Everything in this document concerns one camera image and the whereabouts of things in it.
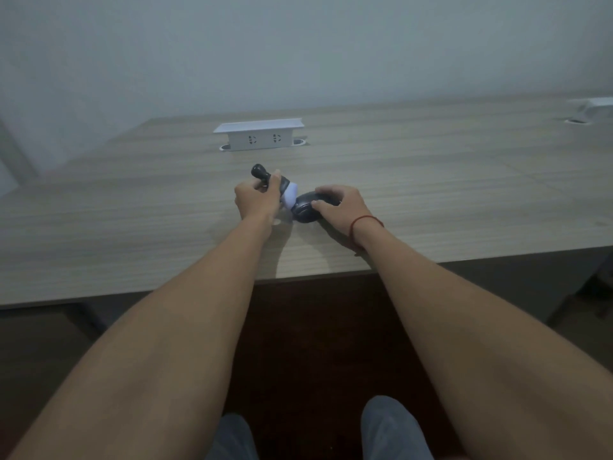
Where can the person's right hand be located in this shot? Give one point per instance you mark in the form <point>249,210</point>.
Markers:
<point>345,209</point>

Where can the person's left hand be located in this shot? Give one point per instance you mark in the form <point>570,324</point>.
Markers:
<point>256,201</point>

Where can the person's right thumb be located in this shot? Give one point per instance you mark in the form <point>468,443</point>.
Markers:
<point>320,204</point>

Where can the person's left thumb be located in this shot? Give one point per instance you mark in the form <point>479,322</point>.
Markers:
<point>277,181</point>

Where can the dark round case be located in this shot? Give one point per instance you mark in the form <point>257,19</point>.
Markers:
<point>305,211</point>

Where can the person's right forearm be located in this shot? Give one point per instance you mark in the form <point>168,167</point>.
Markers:
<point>479,349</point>

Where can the person's left forearm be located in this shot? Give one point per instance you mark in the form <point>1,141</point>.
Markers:
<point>163,340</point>

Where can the white desk socket box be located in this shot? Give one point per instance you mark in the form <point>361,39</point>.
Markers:
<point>593,107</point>
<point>261,134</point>

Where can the person's right leg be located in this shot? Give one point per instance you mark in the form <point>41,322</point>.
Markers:
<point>395,428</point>

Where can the person's leg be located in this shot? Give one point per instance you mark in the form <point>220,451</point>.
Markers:
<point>233,439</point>
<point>395,428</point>

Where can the person's left leg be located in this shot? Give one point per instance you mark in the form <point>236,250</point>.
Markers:
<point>233,439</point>

